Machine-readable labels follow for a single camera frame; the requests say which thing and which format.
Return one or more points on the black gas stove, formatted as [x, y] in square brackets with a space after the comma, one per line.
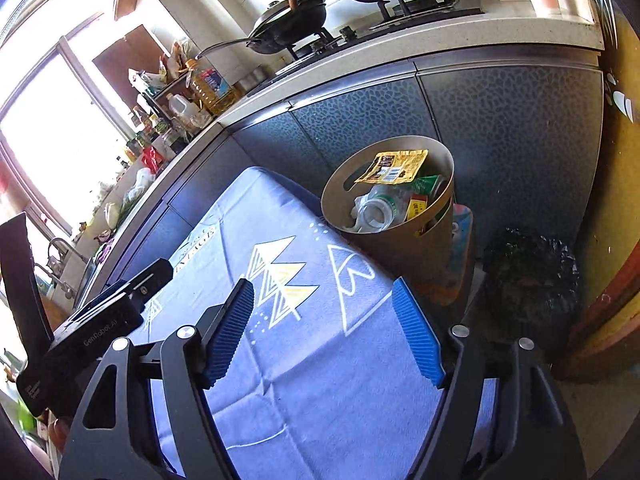
[390, 15]

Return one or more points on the yellow cooking oil bottle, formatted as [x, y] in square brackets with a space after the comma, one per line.
[212, 87]

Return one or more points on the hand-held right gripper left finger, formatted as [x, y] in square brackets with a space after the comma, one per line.
[230, 330]

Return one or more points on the rack of condiment bottles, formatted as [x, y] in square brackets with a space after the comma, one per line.
[160, 110]

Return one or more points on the yellow red packet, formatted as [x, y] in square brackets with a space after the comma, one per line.
[417, 209]

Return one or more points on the yellow snack packet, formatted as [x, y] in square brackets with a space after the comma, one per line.
[392, 166]

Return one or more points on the dark patterned kitchen cabinet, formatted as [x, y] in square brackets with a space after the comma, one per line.
[500, 135]

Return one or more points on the window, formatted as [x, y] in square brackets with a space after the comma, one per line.
[60, 135]

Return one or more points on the white plastic bag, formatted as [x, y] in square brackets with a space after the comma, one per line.
[141, 184]

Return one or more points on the brown wooden board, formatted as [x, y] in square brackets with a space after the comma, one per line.
[127, 60]

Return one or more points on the colourful printed stool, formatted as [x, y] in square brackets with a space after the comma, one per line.
[462, 250]

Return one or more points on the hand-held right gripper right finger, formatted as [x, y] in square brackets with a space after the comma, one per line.
[420, 340]

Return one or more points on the black trash bag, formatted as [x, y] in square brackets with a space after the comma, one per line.
[530, 295]

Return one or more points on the white plastic jug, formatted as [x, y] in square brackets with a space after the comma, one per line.
[186, 112]

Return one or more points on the crushed green label bottle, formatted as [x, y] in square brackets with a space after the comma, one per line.
[382, 207]

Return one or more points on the green drink can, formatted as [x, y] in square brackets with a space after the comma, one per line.
[429, 185]

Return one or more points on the person's left forearm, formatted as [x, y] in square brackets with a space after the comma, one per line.
[59, 432]

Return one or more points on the blue printed tablecloth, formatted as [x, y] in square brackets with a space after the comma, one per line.
[310, 360]

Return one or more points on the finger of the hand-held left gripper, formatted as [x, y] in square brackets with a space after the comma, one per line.
[102, 300]
[147, 280]

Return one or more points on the metal faucet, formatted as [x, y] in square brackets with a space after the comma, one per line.
[60, 250]

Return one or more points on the tan round waste bin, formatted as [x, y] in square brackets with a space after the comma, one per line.
[400, 255]

